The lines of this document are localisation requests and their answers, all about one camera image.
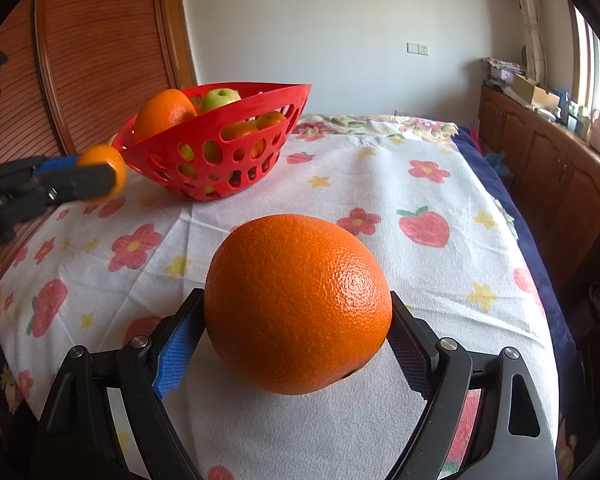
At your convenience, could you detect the floral strawberry printed blanket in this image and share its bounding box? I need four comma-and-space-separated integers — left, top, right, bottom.
0, 112, 553, 480

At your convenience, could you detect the large orange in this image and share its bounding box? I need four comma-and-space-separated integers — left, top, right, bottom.
133, 88, 197, 144
203, 214, 393, 396

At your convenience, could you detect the red perforated plastic basket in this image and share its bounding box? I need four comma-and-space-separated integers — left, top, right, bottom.
111, 81, 313, 202

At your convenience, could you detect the small mandarin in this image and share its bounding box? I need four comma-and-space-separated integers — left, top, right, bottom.
77, 144, 129, 204
255, 111, 287, 131
220, 121, 260, 142

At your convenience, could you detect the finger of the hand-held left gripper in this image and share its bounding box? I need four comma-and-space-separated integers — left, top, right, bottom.
0, 156, 81, 186
42, 162, 119, 206

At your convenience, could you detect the cardboard box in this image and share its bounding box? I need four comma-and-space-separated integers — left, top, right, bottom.
511, 74, 561, 111

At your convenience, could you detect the wooden cabinet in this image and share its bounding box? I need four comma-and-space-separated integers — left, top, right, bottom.
477, 84, 600, 321

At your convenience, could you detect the wooden louvred wardrobe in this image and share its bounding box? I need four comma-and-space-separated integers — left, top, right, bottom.
0, 0, 199, 266

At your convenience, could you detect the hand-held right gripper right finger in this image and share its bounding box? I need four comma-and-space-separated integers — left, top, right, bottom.
385, 290, 561, 480

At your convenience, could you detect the yellow-green pear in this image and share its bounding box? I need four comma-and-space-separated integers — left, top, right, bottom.
197, 88, 242, 116

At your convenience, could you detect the green apple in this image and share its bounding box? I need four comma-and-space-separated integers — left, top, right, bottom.
179, 139, 226, 181

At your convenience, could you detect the teal cloth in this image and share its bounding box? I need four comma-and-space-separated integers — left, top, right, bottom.
482, 151, 511, 176

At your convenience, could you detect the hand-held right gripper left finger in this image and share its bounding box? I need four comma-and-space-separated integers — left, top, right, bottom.
30, 287, 206, 480

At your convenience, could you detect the beige checked curtain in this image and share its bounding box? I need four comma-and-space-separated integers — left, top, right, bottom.
497, 0, 556, 81

